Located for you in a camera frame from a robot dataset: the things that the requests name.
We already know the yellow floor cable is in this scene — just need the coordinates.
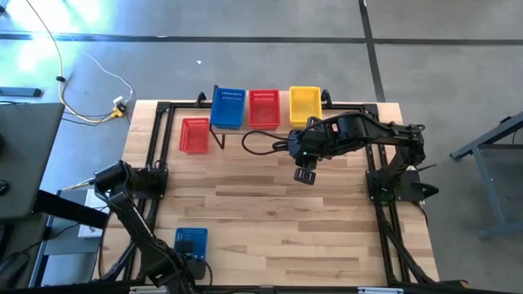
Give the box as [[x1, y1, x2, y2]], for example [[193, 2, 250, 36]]
[[24, 0, 123, 124]]

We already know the silver label strip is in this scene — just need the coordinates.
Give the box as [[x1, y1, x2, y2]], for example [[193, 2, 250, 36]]
[[358, 287, 405, 294]]

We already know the red slotted plastic basket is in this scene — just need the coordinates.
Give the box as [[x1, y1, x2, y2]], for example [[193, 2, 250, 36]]
[[178, 117, 211, 155], [248, 88, 282, 131]]

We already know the blue slotted plastic basket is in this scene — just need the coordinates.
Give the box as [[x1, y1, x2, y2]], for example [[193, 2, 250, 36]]
[[173, 227, 209, 262], [209, 87, 248, 131]]

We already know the white floor cable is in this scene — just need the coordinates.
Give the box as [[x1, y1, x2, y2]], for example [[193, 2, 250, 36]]
[[83, 51, 135, 104]]

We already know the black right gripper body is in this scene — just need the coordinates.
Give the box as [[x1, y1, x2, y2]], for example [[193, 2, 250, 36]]
[[288, 122, 328, 168]]

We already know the white box under arm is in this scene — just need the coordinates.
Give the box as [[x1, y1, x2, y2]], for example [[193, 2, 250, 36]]
[[77, 189, 110, 239]]

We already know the dark grey side desk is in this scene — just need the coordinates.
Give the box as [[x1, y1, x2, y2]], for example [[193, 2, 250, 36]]
[[0, 101, 66, 222]]

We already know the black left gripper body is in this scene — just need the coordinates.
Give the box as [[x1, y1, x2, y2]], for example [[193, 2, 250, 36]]
[[173, 253, 208, 287]]

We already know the blue-grey metal stand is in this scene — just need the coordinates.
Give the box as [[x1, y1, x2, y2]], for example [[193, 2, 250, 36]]
[[449, 111, 523, 241]]

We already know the black aluminium table frame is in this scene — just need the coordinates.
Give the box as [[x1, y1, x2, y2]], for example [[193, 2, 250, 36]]
[[122, 100, 442, 289]]

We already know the flat black floor bar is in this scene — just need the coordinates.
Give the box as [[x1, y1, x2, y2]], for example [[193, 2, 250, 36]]
[[0, 86, 43, 99]]

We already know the yellow slotted plastic basket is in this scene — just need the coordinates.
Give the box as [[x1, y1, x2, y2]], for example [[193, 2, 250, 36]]
[[288, 85, 324, 129]]

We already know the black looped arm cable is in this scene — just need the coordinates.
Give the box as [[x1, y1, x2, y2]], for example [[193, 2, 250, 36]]
[[241, 130, 296, 157]]

